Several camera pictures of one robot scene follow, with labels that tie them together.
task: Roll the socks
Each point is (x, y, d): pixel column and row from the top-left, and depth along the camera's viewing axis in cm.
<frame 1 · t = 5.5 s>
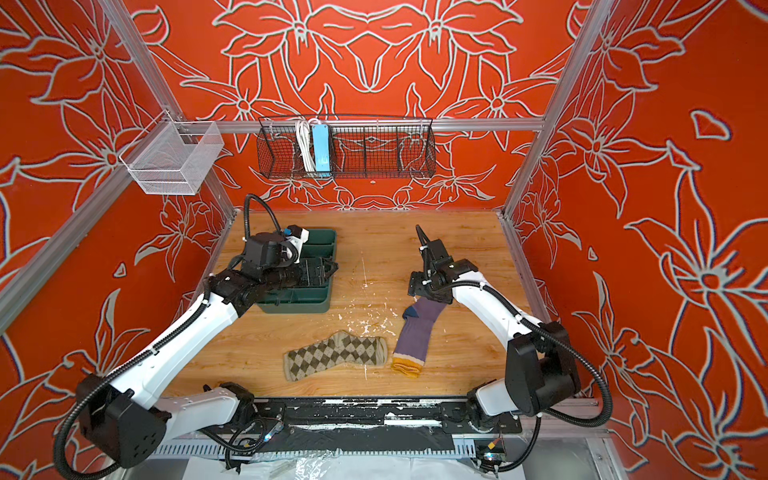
left hand: (324, 264, 75), fingers open
right hand: (417, 287, 86), fingers open
purple sock teal toe: (410, 351, 85), on the table
argyle brown green sock: (338, 348, 85), point 2 cm above the table
green compartment tray: (308, 299, 93), point 3 cm above the table

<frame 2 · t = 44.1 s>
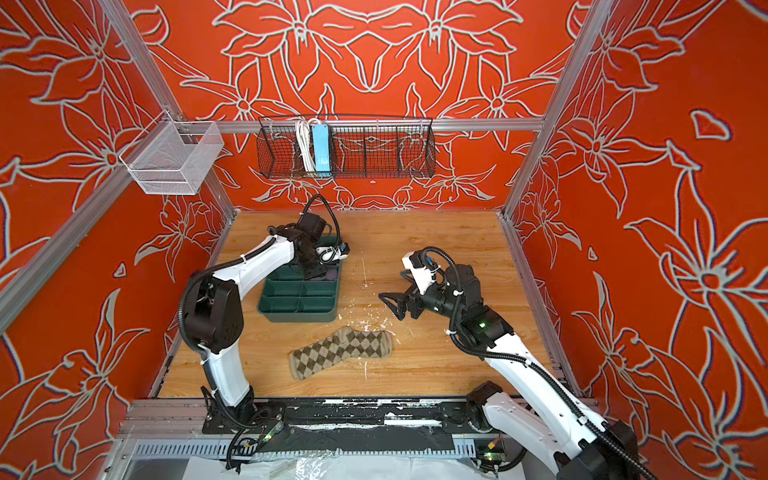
left hand: (318, 261, 93), fingers open
right hand: (387, 284, 70), fingers open
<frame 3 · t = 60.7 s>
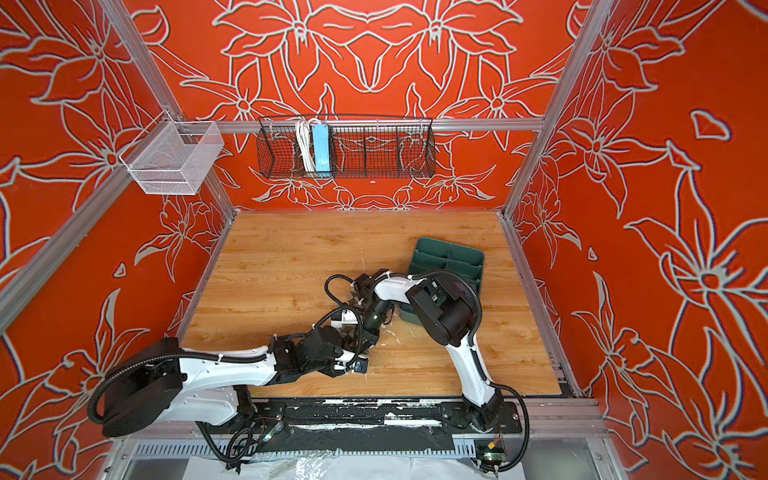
left hand: (349, 340, 84), fingers open
right hand: (353, 349, 85), fingers closed
green compartment tray: (437, 255, 100), point 7 cm above the table
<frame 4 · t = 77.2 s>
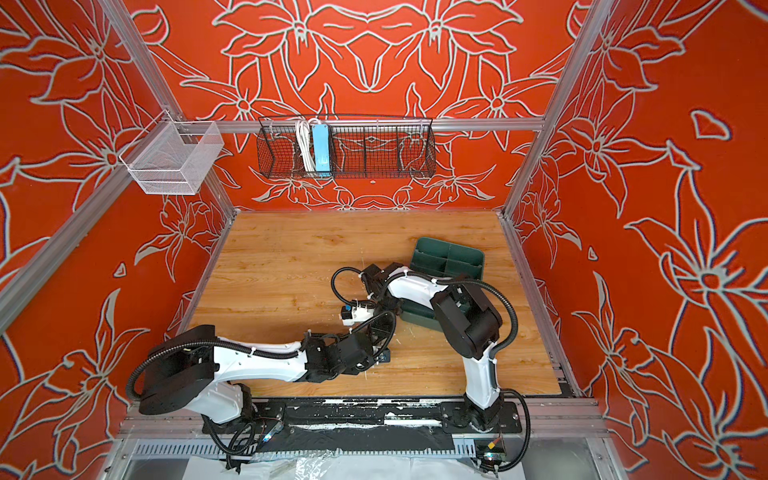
left hand: (361, 341, 83), fingers closed
right hand: (369, 336, 85), fingers closed
